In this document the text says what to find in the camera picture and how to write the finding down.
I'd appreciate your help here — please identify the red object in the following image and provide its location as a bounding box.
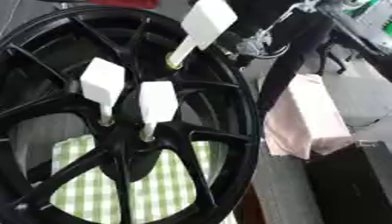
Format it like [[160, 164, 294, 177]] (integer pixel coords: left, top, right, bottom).
[[87, 0, 161, 10]]

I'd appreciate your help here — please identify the black case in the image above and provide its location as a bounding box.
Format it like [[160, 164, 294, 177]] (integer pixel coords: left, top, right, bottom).
[[304, 139, 392, 224]]

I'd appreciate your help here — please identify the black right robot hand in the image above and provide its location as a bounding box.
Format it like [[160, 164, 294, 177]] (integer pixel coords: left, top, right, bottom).
[[221, 0, 340, 114]]

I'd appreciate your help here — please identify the white pin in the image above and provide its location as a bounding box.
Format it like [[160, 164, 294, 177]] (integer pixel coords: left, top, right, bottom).
[[165, 0, 239, 70], [137, 80, 181, 143], [78, 57, 128, 127]]

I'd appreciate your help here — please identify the black chair base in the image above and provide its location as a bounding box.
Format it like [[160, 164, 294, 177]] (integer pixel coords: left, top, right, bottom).
[[313, 40, 349, 75]]

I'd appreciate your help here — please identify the black spoked wheel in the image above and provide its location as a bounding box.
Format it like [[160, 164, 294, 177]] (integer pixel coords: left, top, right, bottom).
[[0, 4, 265, 224]]

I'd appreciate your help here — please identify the pale pink cloth bundle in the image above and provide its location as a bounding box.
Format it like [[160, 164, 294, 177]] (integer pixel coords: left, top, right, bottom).
[[262, 73, 355, 160]]

